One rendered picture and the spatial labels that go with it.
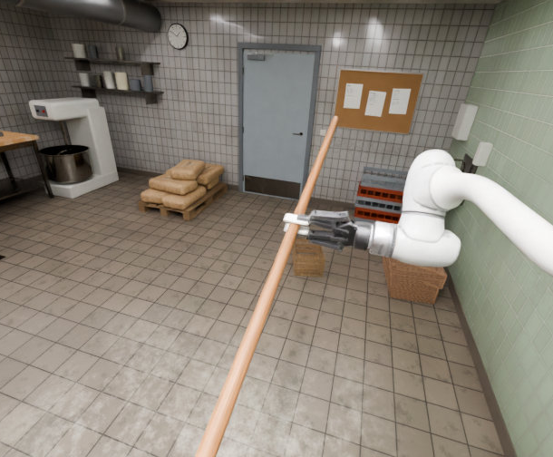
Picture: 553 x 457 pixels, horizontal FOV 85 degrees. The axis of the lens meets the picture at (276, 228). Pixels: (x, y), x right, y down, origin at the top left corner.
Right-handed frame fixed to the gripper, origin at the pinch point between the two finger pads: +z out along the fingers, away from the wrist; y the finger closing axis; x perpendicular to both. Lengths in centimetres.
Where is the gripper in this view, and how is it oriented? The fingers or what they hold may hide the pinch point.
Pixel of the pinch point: (295, 224)
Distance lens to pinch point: 85.3
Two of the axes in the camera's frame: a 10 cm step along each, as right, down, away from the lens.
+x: 2.9, -6.4, 7.2
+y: 0.2, 7.5, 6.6
